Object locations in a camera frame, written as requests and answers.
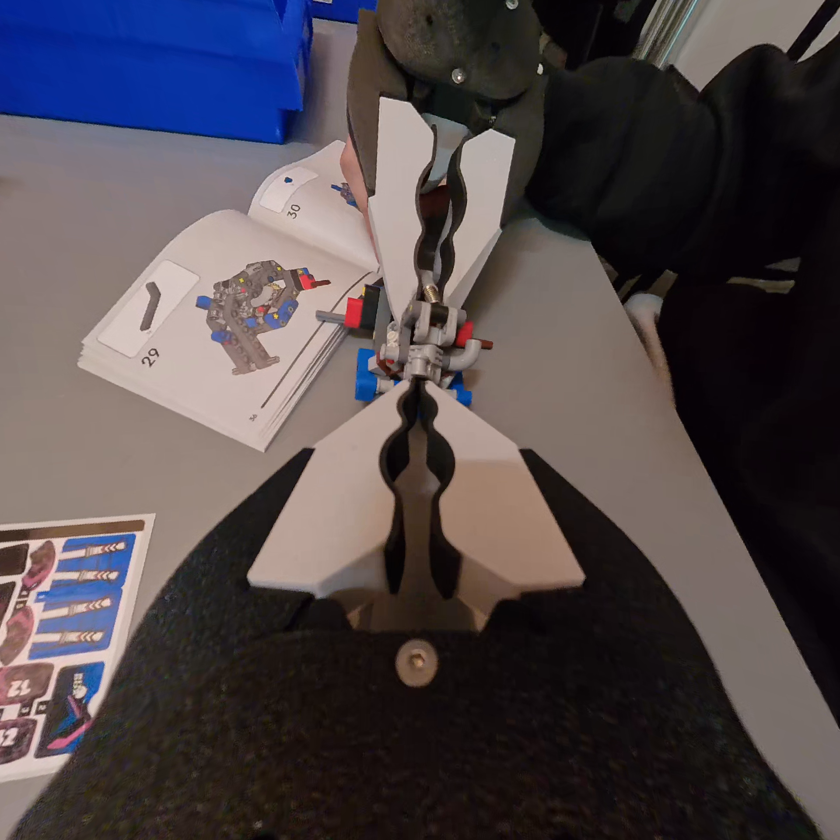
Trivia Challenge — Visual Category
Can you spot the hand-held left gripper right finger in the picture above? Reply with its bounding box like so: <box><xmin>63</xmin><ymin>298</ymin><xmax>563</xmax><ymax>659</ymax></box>
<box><xmin>420</xmin><ymin>381</ymin><xmax>586</xmax><ymax>634</ymax></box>

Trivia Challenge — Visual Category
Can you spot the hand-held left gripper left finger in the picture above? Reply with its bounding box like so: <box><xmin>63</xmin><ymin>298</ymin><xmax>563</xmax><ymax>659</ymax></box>
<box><xmin>247</xmin><ymin>381</ymin><xmax>419</xmax><ymax>632</ymax></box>

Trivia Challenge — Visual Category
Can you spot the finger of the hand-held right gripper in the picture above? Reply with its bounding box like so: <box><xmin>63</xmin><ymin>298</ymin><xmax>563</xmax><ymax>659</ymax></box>
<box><xmin>433</xmin><ymin>130</ymin><xmax>517</xmax><ymax>301</ymax></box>
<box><xmin>366</xmin><ymin>97</ymin><xmax>439</xmax><ymax>311</ymax></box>

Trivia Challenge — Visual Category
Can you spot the blue grey lego model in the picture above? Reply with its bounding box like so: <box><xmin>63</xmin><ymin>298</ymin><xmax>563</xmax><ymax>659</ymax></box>
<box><xmin>315</xmin><ymin>276</ymin><xmax>496</xmax><ymax>411</ymax></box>

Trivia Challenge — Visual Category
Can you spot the lego instruction booklet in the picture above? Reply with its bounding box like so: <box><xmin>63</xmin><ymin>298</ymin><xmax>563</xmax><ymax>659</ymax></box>
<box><xmin>77</xmin><ymin>139</ymin><xmax>385</xmax><ymax>454</ymax></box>

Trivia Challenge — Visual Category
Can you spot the lego sticker sheet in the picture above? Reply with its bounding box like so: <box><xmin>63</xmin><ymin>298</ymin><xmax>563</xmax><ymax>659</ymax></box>
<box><xmin>0</xmin><ymin>514</ymin><xmax>156</xmax><ymax>782</ymax></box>

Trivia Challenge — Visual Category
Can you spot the person's right hand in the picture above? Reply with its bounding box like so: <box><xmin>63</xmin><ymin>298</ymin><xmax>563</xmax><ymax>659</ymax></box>
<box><xmin>340</xmin><ymin>141</ymin><xmax>380</xmax><ymax>232</ymax></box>

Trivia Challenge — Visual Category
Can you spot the person's black clothed body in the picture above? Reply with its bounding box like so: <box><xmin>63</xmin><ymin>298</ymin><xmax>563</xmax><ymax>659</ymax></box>
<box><xmin>656</xmin><ymin>230</ymin><xmax>840</xmax><ymax>723</ymax></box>

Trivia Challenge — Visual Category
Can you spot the blue plastic storage bin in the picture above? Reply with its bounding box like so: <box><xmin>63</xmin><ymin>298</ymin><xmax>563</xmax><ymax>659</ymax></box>
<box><xmin>0</xmin><ymin>0</ymin><xmax>315</xmax><ymax>73</ymax></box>
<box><xmin>0</xmin><ymin>29</ymin><xmax>306</xmax><ymax>144</ymax></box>

